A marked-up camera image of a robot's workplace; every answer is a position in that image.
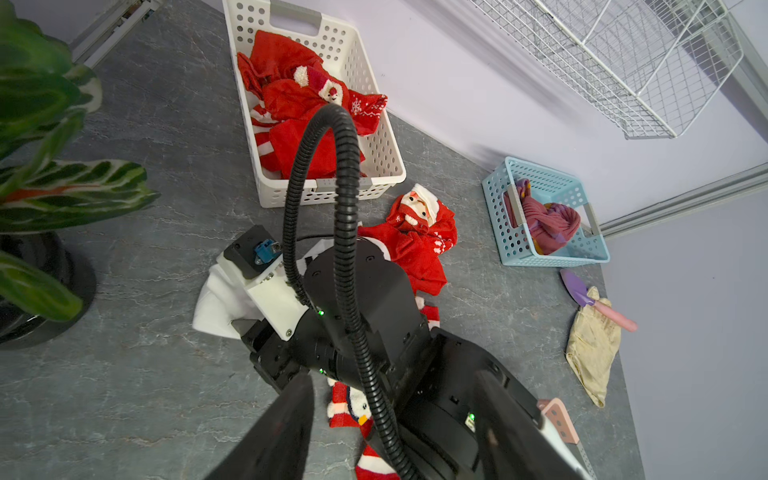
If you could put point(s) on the green potted plant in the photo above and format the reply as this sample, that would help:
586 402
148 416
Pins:
45 99

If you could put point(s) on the blue plastic basket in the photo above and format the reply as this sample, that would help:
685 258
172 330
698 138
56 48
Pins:
511 230

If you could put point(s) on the plain red fleece sock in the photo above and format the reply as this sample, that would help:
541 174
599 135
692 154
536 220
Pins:
416 253

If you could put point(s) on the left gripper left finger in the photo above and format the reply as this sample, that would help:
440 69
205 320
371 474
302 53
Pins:
277 445

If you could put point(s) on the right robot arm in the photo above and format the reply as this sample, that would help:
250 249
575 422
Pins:
442 407

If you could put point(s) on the pink plastic basket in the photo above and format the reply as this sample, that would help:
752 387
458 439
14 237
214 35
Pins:
558 429

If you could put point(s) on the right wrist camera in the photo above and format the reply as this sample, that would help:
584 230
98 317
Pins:
254 283

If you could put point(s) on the purple pink scoop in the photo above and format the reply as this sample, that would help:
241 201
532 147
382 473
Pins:
579 293

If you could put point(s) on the white black striped sock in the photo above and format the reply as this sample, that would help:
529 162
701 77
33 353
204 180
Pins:
219 306

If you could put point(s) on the red penguin sock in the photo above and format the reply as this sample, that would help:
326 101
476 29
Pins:
348 408

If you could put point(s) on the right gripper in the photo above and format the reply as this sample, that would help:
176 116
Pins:
279 361

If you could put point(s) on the red white striped sock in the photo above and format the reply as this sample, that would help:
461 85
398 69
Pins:
290 84

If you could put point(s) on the beige work glove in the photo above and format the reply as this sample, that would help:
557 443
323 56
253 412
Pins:
592 346

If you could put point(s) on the santa striped small sock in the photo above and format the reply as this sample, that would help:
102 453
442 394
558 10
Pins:
407 324

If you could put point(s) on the white wire wall shelf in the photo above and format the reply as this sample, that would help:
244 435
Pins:
650 67

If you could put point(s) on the pink purple yellow sock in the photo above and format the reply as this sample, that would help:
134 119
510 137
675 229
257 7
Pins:
552 225

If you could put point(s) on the santa face red sock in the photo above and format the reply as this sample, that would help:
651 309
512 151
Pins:
420 211

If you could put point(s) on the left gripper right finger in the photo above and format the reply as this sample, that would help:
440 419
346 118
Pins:
510 444

